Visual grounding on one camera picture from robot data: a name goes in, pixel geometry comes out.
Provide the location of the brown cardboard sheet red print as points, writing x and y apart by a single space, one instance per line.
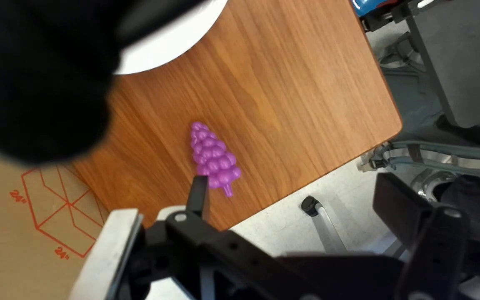
12 234

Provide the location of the grey office chair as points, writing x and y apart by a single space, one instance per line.
451 110

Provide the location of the white round dish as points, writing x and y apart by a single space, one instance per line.
167 47

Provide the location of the blue box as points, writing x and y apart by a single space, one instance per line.
369 5

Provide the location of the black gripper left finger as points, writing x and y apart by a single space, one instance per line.
197 194

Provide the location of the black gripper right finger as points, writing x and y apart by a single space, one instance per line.
441 250

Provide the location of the purple plastic grape toy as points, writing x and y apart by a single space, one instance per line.
214 157

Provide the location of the wooden table with black legs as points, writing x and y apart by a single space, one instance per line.
284 100

